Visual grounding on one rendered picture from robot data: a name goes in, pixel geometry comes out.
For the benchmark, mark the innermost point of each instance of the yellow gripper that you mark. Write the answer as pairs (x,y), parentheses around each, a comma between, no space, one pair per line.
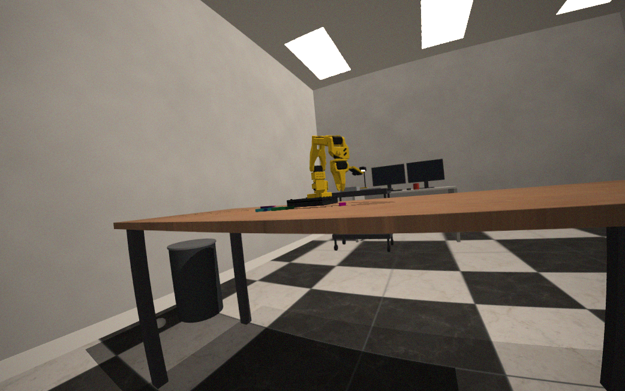
(336,168)

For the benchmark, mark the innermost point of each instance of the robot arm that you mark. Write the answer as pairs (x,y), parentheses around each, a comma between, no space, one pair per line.
(318,174)

